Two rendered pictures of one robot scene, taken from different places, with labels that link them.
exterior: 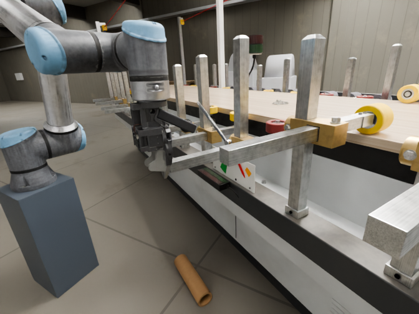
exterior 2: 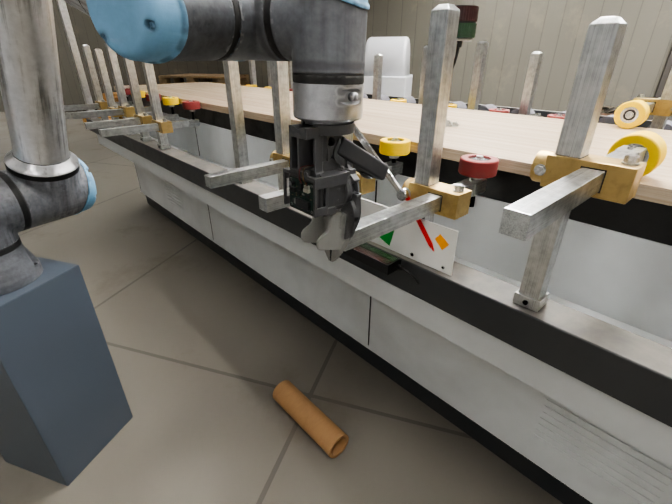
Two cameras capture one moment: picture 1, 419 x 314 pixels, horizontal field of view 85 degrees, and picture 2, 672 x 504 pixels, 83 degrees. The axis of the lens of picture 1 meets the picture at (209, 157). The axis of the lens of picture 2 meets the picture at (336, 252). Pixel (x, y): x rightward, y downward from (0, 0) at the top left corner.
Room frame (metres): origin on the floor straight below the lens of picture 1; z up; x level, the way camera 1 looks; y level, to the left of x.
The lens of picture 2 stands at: (0.06, 0.24, 1.10)
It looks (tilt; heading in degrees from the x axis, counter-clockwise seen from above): 27 degrees down; 347
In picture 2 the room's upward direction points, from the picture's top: straight up
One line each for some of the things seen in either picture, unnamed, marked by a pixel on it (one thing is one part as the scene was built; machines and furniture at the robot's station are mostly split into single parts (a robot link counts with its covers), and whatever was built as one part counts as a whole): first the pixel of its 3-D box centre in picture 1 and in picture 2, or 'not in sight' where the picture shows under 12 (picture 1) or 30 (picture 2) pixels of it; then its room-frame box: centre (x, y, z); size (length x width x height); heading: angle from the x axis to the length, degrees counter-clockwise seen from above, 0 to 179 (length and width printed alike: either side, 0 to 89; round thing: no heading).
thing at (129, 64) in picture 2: (127, 90); (135, 91); (2.28, 0.75, 0.94); 0.03 x 0.03 x 0.48; 29
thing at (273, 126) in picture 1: (277, 136); (475, 181); (0.79, -0.25, 0.85); 0.08 x 0.08 x 0.11
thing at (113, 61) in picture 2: (122, 91); (120, 92); (2.50, 0.87, 0.92); 0.03 x 0.03 x 0.48; 29
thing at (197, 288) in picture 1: (191, 278); (308, 416); (0.93, 0.13, 0.04); 0.30 x 0.08 x 0.08; 29
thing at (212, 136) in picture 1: (208, 133); (348, 177); (0.96, 0.00, 0.83); 0.13 x 0.06 x 0.05; 29
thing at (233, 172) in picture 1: (231, 167); (402, 234); (0.77, -0.08, 0.75); 0.26 x 0.01 x 0.10; 29
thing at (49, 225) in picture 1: (52, 231); (40, 369); (1.05, 0.89, 0.30); 0.25 x 0.25 x 0.60; 59
